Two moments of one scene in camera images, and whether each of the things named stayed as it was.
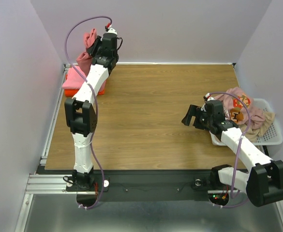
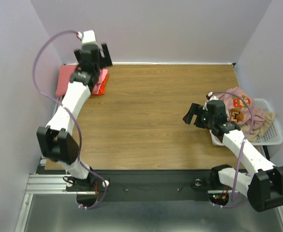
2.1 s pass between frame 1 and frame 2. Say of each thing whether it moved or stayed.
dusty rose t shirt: moved
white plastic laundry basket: stayed
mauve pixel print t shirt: stayed
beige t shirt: stayed
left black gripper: moved
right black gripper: stayed
